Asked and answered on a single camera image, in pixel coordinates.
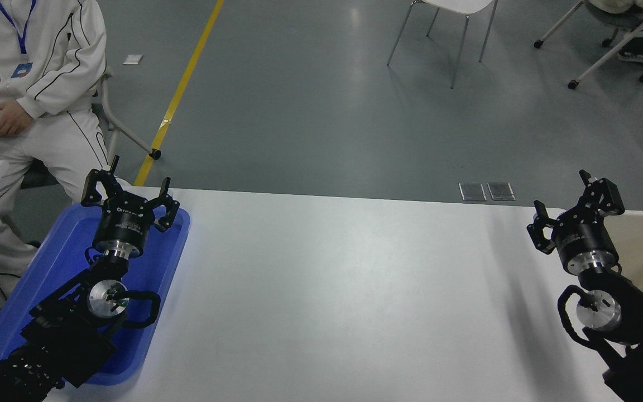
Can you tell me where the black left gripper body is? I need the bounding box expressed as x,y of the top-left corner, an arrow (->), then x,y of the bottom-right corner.
93,193 -> 158,250

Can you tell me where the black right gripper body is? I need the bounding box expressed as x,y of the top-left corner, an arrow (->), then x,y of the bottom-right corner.
554,208 -> 619,267

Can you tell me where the person's left hand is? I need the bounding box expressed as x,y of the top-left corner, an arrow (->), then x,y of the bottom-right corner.
0,102 -> 33,137

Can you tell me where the blue plastic tray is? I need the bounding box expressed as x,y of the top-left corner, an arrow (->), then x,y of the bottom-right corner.
0,201 -> 191,387

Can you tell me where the metal floor socket plate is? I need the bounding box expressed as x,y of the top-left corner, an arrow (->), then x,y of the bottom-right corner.
458,182 -> 487,202
487,181 -> 516,202

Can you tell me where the grey chair with castors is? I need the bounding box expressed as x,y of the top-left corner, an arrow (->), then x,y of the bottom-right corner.
17,67 -> 161,190

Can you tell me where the white-framed office chair with castors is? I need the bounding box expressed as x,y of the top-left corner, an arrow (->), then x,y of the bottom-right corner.
532,0 -> 643,90

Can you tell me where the white chair with metal legs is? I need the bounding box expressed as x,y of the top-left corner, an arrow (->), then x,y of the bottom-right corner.
386,0 -> 498,90

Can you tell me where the blue lanyard name badge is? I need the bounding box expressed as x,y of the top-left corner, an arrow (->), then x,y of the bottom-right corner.
0,0 -> 37,79

